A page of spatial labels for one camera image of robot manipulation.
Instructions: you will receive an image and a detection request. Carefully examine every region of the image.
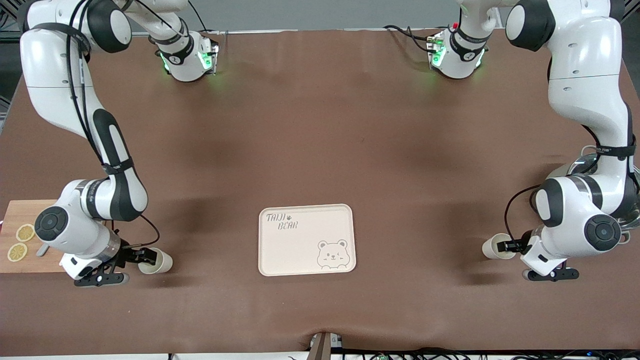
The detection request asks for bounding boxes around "brown table cover sheet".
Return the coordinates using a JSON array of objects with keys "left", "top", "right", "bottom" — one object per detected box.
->
[{"left": 0, "top": 27, "right": 640, "bottom": 357}]

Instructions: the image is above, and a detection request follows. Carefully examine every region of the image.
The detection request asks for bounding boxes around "black right arm base cable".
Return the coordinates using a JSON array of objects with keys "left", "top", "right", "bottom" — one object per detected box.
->
[{"left": 189, "top": 10, "right": 213, "bottom": 35}]

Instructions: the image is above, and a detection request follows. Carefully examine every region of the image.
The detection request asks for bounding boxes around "pale green electric pot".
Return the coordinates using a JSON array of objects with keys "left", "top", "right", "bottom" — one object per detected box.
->
[{"left": 545, "top": 144, "right": 640, "bottom": 246}]

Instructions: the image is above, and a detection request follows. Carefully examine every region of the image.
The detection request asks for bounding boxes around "grey metal camera post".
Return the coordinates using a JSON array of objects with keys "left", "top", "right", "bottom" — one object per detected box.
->
[{"left": 309, "top": 331, "right": 346, "bottom": 360}]

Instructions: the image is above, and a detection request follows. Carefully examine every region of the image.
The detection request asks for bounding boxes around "cream bear print tray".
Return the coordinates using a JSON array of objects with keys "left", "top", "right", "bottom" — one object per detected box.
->
[{"left": 258, "top": 203, "right": 357, "bottom": 277}]

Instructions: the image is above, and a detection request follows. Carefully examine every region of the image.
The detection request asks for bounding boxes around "black arm base cable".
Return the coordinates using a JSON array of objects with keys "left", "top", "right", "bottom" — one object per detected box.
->
[
  {"left": 189, "top": 10, "right": 213, "bottom": 35},
  {"left": 383, "top": 24, "right": 441, "bottom": 58}
]

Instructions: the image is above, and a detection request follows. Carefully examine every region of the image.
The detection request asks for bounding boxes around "white IKEA cup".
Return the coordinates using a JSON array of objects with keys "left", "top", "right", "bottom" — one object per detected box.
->
[
  {"left": 137, "top": 247, "right": 174, "bottom": 275},
  {"left": 481, "top": 233, "right": 519, "bottom": 261}
]

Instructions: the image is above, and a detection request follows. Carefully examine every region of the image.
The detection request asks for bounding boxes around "bamboo cutting board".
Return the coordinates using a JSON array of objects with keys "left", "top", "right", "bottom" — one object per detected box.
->
[{"left": 0, "top": 200, "right": 68, "bottom": 274}]

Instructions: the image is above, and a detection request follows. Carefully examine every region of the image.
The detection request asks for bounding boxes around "black left arm base cable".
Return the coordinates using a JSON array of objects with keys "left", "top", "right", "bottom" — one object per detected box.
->
[{"left": 383, "top": 24, "right": 441, "bottom": 58}]

